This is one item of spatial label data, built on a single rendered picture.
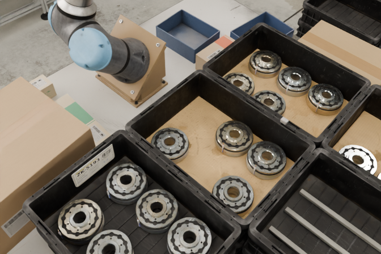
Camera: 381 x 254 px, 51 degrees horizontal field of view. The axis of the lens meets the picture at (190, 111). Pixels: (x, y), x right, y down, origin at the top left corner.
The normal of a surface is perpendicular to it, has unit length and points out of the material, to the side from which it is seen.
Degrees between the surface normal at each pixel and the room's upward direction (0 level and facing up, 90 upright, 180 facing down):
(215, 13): 0
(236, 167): 0
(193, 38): 0
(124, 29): 44
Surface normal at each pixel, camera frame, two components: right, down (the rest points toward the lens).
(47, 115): 0.02, -0.63
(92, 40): -0.37, 0.04
